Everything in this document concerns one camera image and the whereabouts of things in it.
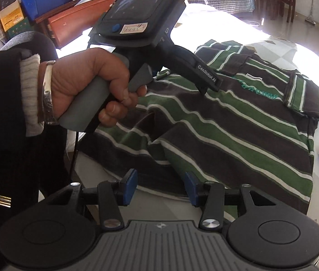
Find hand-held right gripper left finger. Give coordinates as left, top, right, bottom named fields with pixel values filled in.
left=42, top=169, right=137, bottom=229

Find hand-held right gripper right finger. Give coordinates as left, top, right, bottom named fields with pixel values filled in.
left=185, top=171, right=286, bottom=229

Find green striped shirt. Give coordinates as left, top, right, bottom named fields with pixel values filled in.
left=79, top=39, right=319, bottom=223

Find person's left forearm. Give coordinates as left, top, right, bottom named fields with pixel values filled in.
left=0, top=47, right=55, bottom=139

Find person's left hand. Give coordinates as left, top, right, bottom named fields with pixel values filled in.
left=53, top=51, right=149, bottom=129

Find brown wooden cabinet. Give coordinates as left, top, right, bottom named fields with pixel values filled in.
left=34, top=0, right=126, bottom=50

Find houndstooth covered sofa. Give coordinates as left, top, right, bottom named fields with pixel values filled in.
left=188, top=0, right=254, bottom=14

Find green box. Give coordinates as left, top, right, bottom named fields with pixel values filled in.
left=5, top=17, right=33, bottom=41

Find floor mop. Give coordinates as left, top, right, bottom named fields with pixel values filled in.
left=305, top=0, right=318, bottom=26

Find silver bracelet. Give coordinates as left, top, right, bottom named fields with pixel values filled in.
left=41, top=60, right=60, bottom=125

